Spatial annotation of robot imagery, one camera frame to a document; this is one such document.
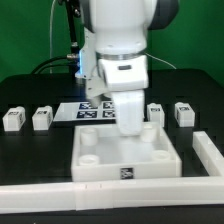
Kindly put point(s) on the black camera stand pole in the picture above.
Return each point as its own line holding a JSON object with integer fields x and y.
{"x": 72, "y": 11}

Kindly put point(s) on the white square tabletop part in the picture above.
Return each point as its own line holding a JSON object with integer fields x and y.
{"x": 101, "y": 153}

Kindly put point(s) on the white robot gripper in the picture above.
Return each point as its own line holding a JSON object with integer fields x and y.
{"x": 125, "y": 81}

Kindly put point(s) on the white L-shaped obstacle fence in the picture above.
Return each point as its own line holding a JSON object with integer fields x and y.
{"x": 118, "y": 194}

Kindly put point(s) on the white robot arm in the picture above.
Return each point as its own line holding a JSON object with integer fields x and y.
{"x": 113, "y": 59}

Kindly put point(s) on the paper sheet with markers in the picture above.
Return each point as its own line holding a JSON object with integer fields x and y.
{"x": 78, "y": 111}

